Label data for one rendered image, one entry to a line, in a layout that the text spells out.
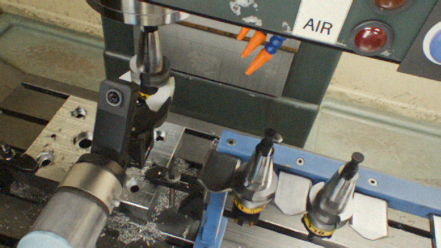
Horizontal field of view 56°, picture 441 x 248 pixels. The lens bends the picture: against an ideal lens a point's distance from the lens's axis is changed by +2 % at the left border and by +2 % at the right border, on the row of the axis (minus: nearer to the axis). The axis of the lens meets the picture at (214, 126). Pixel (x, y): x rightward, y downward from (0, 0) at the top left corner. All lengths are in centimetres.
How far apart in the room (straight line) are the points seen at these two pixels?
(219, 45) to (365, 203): 65
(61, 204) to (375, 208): 42
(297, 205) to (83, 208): 29
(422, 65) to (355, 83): 134
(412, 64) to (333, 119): 136
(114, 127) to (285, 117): 80
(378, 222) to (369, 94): 109
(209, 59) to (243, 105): 20
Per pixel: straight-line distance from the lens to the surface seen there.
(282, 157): 63
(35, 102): 118
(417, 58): 31
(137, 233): 91
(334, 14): 29
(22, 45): 191
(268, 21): 30
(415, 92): 169
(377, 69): 161
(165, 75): 65
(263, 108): 127
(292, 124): 129
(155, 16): 50
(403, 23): 30
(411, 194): 67
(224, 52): 114
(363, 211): 63
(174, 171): 82
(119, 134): 56
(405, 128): 174
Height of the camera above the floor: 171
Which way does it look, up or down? 48 degrees down
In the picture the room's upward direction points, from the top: 8 degrees clockwise
